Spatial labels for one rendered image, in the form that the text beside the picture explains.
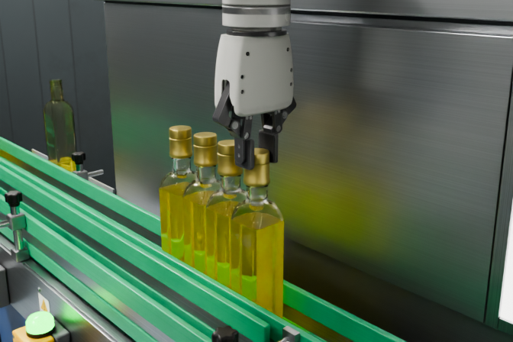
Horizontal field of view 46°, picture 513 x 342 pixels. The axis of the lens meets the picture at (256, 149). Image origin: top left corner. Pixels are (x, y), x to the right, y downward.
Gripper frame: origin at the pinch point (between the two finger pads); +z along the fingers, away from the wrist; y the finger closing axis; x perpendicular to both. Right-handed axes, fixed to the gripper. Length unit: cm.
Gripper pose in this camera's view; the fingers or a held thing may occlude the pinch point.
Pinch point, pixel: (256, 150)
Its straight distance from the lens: 79.4
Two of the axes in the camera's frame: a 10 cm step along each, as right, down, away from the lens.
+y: -7.4, 1.8, -6.4
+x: 6.7, 2.0, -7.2
